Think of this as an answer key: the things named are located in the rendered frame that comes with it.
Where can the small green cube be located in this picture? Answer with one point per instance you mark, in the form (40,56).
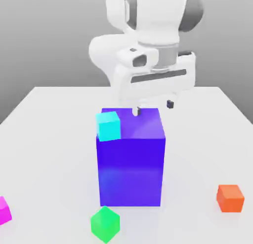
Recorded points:
(105,224)

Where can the large blue box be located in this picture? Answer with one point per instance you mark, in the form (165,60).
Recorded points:
(130,168)

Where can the small magenta cube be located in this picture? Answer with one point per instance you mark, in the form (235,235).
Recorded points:
(4,213)

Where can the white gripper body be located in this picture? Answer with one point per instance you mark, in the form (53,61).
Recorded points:
(158,87)

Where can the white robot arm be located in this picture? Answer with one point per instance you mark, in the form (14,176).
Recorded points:
(154,20)

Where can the small cyan cube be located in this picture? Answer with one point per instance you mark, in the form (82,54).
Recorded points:
(108,127)

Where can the small orange cube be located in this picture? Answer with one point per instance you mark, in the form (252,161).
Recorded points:
(231,200)

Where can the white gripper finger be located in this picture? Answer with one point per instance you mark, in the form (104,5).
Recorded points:
(136,111)
(170,104)

